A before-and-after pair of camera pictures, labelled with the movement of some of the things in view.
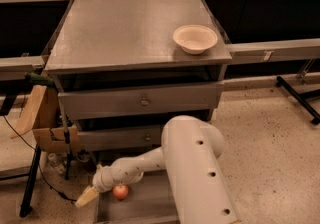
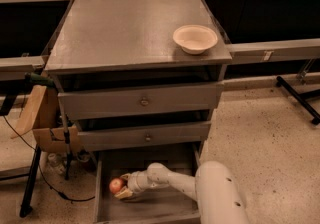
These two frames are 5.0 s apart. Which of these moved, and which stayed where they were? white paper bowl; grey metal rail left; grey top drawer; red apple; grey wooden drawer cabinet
Moved: red apple
Stayed: grey top drawer; white paper bowl; grey wooden drawer cabinet; grey metal rail left
